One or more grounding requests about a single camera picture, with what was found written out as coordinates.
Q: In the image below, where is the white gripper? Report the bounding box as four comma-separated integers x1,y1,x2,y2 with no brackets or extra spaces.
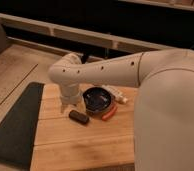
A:
60,93,82,113

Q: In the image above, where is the dark ceramic bowl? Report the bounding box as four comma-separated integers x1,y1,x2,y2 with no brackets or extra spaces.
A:
83,87,114,115

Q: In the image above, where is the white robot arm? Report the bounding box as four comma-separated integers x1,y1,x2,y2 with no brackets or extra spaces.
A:
49,49,194,171

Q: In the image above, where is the black rectangular case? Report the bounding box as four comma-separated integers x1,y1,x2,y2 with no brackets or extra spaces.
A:
69,110,89,125

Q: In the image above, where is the orange-red carrot toy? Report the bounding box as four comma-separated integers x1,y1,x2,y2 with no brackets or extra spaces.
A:
101,106,117,121

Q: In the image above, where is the white plastic bottle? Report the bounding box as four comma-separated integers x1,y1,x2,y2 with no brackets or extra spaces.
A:
102,85,128,104

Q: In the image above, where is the dark grey floor mat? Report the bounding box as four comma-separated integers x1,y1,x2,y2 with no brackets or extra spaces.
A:
0,82,44,169

